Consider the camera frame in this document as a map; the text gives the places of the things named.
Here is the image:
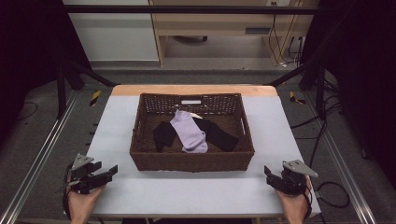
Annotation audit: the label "dark curtain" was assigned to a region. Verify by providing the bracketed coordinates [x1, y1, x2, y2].
[301, 0, 396, 181]
[0, 0, 93, 147]

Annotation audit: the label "light purple sock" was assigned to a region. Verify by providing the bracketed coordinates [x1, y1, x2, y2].
[169, 109, 209, 154]

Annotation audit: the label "black sock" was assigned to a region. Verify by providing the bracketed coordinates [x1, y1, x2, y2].
[194, 118, 240, 153]
[151, 120, 177, 154]

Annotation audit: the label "aluminium floor rail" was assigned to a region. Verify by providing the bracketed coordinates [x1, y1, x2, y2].
[302, 92, 378, 224]
[0, 89, 80, 224]

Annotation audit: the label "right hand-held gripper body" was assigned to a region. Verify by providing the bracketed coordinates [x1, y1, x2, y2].
[279, 159, 319, 197]

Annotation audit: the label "black horizontal frame bar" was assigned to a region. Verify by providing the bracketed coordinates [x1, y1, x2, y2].
[62, 4, 322, 15]

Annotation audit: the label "black metal stand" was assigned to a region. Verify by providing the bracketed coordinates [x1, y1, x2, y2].
[266, 57, 329, 121]
[55, 58, 120, 120]

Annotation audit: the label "light wooden desk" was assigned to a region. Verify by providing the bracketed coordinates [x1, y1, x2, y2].
[148, 0, 320, 67]

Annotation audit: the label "white table mat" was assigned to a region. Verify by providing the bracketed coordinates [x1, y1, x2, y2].
[89, 94, 322, 219]

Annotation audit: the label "person's right hand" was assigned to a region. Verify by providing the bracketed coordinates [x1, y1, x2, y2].
[275, 177, 313, 217]

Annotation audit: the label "brown wicker basket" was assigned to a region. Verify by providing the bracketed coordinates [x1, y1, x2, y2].
[129, 91, 256, 173]

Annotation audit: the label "person's left hand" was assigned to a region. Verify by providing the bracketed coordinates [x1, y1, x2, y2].
[66, 185, 106, 217]

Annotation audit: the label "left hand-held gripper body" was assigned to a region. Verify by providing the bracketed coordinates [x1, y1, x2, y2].
[65, 153, 107, 195]

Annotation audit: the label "thin black floor cable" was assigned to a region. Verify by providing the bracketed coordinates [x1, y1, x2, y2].
[16, 100, 39, 121]

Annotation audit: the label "cables under desk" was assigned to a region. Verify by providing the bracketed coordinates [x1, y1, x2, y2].
[266, 2, 305, 69]

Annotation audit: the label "yellow black tape marker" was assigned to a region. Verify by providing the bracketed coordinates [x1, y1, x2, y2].
[89, 90, 103, 107]
[289, 91, 306, 105]

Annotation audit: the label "white cabinet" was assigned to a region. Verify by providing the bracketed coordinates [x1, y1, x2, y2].
[62, 0, 160, 63]

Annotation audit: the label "right hand-held gripper cable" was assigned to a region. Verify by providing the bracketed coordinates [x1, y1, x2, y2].
[302, 185, 314, 220]

